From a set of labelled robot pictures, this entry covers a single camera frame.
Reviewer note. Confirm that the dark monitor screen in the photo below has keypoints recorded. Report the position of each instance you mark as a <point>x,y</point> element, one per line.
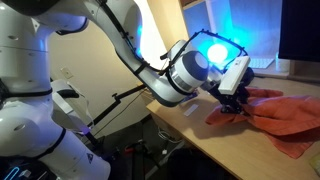
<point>300,30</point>

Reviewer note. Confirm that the orange towel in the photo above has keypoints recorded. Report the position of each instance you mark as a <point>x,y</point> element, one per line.
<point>291,123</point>

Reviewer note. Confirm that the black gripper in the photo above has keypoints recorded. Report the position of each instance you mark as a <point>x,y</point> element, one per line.
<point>231,104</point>

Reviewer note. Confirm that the dark blue pouch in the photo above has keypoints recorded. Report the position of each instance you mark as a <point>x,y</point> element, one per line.
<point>248,76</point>

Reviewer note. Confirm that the white paper strip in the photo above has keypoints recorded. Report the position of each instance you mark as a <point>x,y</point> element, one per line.
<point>189,111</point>

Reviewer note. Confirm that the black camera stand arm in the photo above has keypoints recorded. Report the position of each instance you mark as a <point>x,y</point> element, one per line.
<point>117,101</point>

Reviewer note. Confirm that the glowing white lamp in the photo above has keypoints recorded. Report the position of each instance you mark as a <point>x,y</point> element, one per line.
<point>217,53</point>

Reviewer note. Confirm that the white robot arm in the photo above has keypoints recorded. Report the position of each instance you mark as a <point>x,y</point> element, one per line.
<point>27,127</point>

